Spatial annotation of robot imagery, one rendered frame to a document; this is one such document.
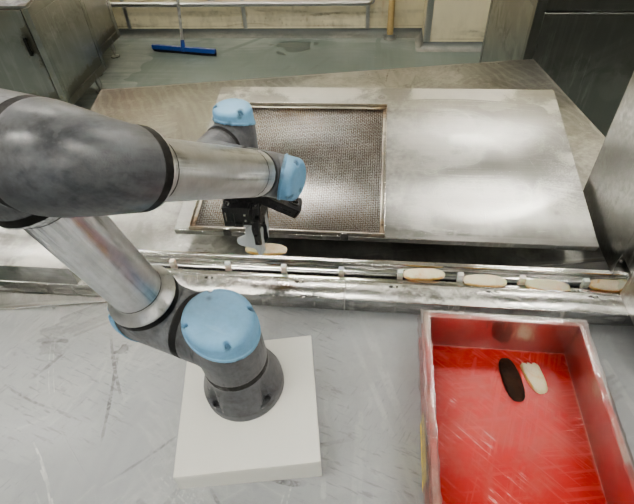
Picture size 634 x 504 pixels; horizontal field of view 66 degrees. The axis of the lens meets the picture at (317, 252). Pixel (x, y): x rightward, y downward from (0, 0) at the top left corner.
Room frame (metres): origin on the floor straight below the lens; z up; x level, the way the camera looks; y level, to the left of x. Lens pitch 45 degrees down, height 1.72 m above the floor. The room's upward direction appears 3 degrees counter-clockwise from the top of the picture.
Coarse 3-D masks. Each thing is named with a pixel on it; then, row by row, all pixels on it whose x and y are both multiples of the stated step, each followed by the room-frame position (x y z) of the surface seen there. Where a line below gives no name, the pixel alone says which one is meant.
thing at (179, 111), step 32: (480, 64) 1.97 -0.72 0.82; (512, 64) 1.95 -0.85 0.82; (128, 96) 1.86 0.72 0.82; (160, 96) 1.85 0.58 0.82; (192, 96) 1.83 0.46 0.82; (160, 128) 1.60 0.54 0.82; (192, 128) 1.58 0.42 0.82; (576, 128) 1.44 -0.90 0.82; (576, 160) 1.26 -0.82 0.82; (128, 224) 1.07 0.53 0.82; (160, 224) 1.06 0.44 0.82; (320, 256) 0.90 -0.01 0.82; (352, 256) 0.89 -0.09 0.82; (384, 256) 0.89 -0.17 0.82; (416, 256) 0.88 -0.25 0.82; (448, 256) 0.87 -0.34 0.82; (480, 256) 0.87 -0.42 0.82; (512, 256) 0.86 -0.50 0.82; (544, 256) 0.85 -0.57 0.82; (576, 256) 0.85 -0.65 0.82
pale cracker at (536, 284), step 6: (528, 282) 0.74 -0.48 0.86; (534, 282) 0.74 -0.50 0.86; (540, 282) 0.74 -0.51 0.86; (546, 282) 0.74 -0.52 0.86; (552, 282) 0.73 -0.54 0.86; (558, 282) 0.73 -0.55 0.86; (534, 288) 0.72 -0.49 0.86; (540, 288) 0.72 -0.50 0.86; (546, 288) 0.72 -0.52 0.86; (552, 288) 0.72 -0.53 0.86; (558, 288) 0.72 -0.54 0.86; (564, 288) 0.72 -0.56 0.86; (570, 288) 0.72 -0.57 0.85
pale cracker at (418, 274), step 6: (408, 270) 0.80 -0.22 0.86; (414, 270) 0.80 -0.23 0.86; (420, 270) 0.79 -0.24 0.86; (426, 270) 0.79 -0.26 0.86; (432, 270) 0.79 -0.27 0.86; (438, 270) 0.79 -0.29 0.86; (408, 276) 0.78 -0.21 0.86; (414, 276) 0.78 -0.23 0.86; (420, 276) 0.78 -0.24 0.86; (426, 276) 0.78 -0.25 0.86; (432, 276) 0.77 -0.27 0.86; (438, 276) 0.77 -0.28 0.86; (444, 276) 0.78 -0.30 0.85
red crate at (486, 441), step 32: (448, 352) 0.59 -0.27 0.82; (480, 352) 0.58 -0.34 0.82; (512, 352) 0.58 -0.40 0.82; (544, 352) 0.57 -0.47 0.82; (448, 384) 0.51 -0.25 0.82; (480, 384) 0.51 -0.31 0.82; (448, 416) 0.44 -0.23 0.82; (480, 416) 0.44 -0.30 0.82; (512, 416) 0.44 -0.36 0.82; (544, 416) 0.43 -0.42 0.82; (576, 416) 0.43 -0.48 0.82; (448, 448) 0.38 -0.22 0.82; (480, 448) 0.38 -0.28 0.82; (512, 448) 0.37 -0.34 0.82; (544, 448) 0.37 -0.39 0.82; (576, 448) 0.37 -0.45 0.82; (448, 480) 0.32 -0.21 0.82; (480, 480) 0.32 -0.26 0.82; (512, 480) 0.32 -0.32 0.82; (544, 480) 0.32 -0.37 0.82; (576, 480) 0.31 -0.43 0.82
